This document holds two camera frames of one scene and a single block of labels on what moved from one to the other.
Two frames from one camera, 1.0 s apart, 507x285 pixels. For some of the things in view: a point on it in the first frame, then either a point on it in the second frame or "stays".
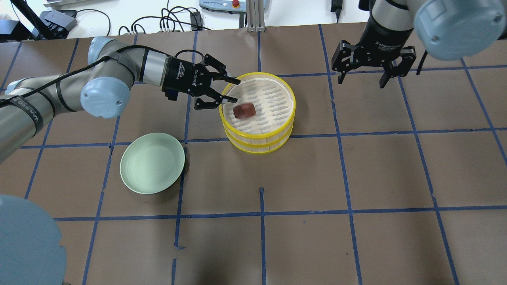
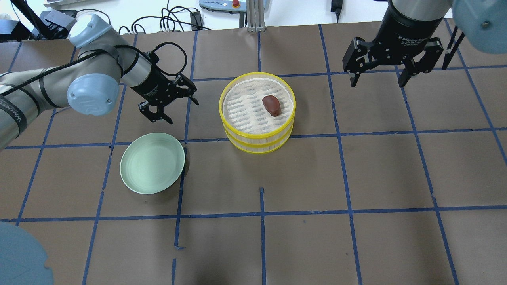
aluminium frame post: [255, 16] stays
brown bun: [244, 110] -> [272, 105]
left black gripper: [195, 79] -> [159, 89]
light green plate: [152, 163] stays
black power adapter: [336, 6] stays
